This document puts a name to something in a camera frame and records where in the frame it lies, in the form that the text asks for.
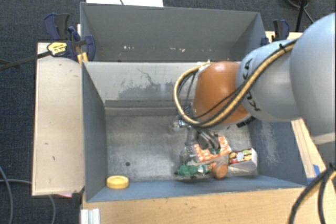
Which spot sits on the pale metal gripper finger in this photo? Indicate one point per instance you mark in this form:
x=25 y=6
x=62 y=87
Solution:
x=186 y=159
x=189 y=150

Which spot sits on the green toy animal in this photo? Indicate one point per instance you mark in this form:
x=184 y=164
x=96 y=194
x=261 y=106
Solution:
x=187 y=170

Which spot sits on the orange brick-print box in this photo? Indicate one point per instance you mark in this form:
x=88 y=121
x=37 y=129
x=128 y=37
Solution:
x=221 y=149

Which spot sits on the brown round toy food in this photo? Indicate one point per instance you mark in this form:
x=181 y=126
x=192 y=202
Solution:
x=220 y=170

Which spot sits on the grey metal bin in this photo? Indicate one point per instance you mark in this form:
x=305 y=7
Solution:
x=147 y=139

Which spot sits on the white burger-print packet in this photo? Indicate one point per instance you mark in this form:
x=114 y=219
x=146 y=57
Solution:
x=244 y=158

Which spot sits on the yellow round disc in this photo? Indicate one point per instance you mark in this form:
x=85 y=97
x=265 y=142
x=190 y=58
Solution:
x=117 y=182

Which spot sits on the pale wood flat board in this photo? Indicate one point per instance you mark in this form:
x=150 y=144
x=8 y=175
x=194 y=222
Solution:
x=59 y=126

